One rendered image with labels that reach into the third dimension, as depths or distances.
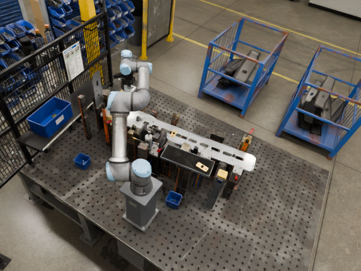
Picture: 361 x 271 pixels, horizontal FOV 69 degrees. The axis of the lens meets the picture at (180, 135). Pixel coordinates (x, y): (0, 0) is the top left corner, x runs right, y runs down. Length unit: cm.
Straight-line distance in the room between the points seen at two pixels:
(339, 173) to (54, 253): 347
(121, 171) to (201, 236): 85
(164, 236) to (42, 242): 132
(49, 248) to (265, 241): 192
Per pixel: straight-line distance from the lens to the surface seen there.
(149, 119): 234
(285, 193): 254
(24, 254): 296
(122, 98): 156
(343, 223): 364
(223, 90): 427
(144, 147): 202
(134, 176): 160
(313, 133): 416
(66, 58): 244
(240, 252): 214
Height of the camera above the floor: 261
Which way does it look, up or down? 46 degrees down
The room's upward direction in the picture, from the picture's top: 10 degrees clockwise
